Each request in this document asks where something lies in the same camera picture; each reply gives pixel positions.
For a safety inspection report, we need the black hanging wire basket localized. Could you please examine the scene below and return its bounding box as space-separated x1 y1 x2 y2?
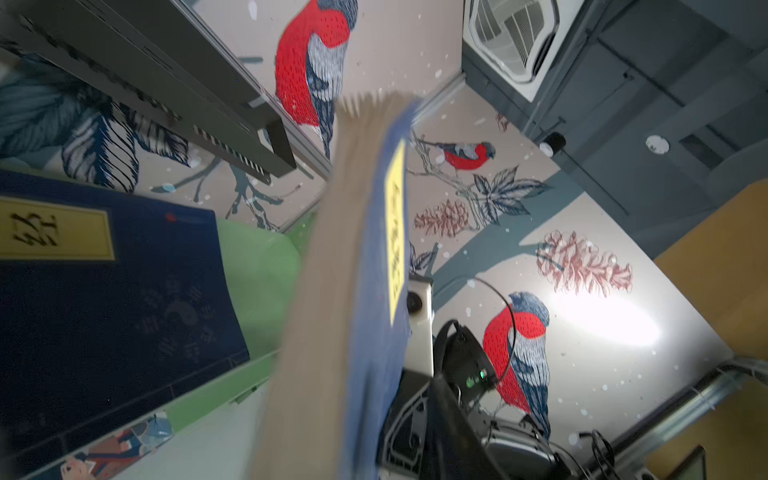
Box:
1 1 296 183

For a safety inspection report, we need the blue book yellow label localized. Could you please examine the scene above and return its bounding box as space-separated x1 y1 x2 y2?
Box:
251 92 420 479
1 171 249 478

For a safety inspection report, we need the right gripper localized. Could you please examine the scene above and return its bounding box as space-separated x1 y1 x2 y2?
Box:
376 369 430 479

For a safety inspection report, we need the green wooden two-tier shelf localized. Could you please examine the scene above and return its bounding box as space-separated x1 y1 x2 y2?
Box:
165 219 302 432

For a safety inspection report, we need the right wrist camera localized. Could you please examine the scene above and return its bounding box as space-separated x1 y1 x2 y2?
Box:
404 275 434 377

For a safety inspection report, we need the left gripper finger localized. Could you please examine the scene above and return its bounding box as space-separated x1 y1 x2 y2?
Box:
424 374 504 479

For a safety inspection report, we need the colourful illustrated history book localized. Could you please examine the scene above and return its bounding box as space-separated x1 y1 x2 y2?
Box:
31 411 174 480

